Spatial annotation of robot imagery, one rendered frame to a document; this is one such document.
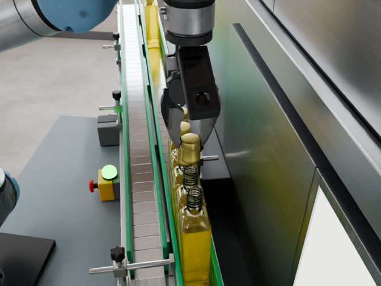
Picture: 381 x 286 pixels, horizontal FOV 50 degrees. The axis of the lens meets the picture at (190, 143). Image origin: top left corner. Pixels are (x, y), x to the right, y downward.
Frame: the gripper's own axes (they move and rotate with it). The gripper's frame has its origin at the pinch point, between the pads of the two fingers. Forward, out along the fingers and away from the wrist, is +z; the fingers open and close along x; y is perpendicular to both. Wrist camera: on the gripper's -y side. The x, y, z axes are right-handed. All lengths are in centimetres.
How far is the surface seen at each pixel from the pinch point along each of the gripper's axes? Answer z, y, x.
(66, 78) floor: 120, 259, 67
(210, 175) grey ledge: 32.4, 27.0, -9.6
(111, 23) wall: 103, 334, 30
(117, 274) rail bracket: 25.4, -7.2, 15.3
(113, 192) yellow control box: 42, 34, 18
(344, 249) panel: -7.4, -31.1, -12.6
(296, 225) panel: 0.6, -20.4, -12.2
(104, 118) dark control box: 37, 67, 21
